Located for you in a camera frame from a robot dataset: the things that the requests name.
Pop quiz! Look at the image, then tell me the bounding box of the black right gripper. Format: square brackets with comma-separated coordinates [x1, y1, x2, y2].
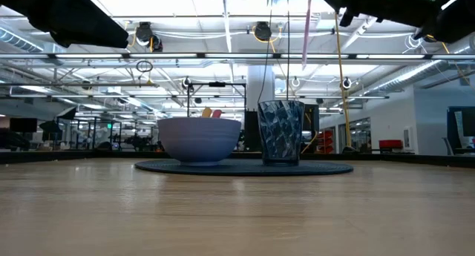
[313, 0, 422, 27]

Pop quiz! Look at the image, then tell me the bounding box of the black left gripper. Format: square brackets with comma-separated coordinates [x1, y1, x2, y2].
[0, 0, 129, 49]

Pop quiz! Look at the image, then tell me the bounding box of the pink plastic straw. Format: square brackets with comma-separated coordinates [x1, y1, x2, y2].
[301, 0, 315, 70]

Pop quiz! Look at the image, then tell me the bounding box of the blue faceted glass tumbler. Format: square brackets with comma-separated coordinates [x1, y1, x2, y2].
[257, 99, 306, 167]

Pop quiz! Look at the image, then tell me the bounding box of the red storage bin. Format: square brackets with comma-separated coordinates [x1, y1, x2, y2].
[378, 139, 404, 151]

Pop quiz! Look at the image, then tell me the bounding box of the lavender plastic bowl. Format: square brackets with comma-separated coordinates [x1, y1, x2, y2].
[157, 116, 242, 167]

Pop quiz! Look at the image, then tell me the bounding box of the black computer monitor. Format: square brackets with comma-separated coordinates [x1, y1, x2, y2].
[446, 105, 475, 156]

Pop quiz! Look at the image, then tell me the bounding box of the dark blue woven placemat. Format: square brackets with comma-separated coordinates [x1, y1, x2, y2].
[134, 158, 354, 177]

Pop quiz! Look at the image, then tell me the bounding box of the black hanging cable reel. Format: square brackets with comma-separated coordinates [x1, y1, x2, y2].
[253, 21, 274, 42]
[135, 21, 164, 53]

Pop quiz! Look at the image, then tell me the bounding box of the yellow hanging cable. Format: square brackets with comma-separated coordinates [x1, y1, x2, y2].
[333, 13, 353, 149]

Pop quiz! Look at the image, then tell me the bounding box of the black hanging coiled cable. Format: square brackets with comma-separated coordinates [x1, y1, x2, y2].
[286, 0, 292, 101]

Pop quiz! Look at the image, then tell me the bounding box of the black metal table frame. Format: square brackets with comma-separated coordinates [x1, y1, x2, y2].
[0, 151, 475, 168]

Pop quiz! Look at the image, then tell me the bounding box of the black metal rig frame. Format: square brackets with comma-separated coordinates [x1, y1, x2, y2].
[186, 81, 248, 118]

